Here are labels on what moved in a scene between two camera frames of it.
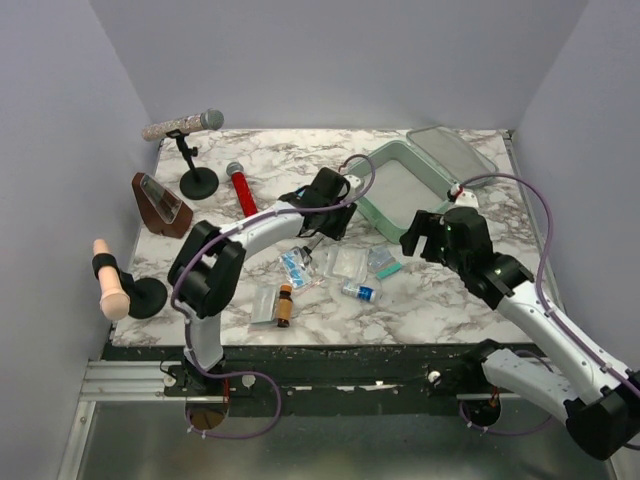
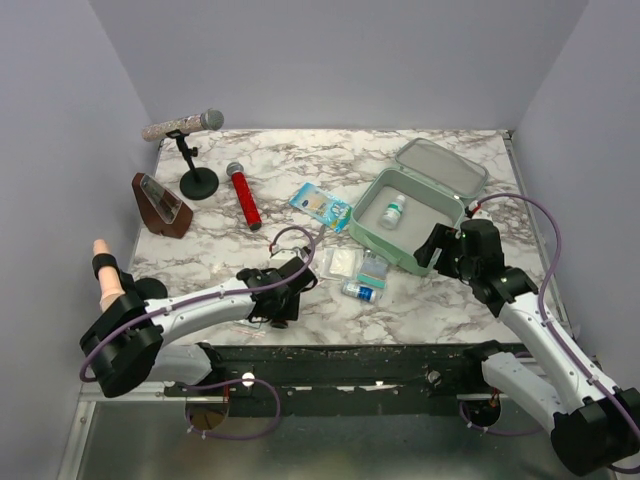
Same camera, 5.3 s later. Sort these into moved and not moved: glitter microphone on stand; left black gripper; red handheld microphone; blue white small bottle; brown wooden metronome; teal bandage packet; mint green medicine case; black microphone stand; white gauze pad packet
Moved: left black gripper; teal bandage packet; mint green medicine case
Not moved: white gauze pad packet; blue white small bottle; black microphone stand; red handheld microphone; glitter microphone on stand; brown wooden metronome
